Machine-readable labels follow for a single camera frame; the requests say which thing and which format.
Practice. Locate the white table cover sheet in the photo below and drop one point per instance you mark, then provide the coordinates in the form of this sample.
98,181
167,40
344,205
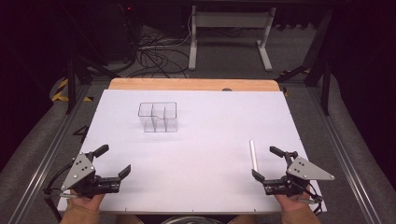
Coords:
199,149

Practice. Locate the person's left hand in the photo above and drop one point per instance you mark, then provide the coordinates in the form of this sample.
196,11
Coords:
87,201

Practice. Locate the black metal stand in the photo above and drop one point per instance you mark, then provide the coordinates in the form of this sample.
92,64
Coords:
320,62
76,77

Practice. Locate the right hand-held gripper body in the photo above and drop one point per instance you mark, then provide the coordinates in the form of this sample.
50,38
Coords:
303,171

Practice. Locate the black triangular bracket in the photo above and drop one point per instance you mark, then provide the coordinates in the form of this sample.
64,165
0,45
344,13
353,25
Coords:
81,133

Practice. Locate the aluminium floor rail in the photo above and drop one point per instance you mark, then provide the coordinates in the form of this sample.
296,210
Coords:
43,161
345,161

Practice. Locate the silver metal tube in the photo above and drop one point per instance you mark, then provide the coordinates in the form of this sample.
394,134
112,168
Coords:
253,155

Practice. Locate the person's right hand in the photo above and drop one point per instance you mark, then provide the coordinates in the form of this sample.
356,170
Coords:
292,202

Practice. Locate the clear acrylic compartment organizer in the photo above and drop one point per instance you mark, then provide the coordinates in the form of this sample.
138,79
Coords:
158,116

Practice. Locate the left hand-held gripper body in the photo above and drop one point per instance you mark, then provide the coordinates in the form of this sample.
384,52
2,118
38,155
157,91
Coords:
81,174

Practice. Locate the white metal stand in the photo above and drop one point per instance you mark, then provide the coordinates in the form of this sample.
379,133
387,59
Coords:
230,21

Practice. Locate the yellow black hazard tape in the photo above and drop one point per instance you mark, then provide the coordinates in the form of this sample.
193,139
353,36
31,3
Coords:
60,91

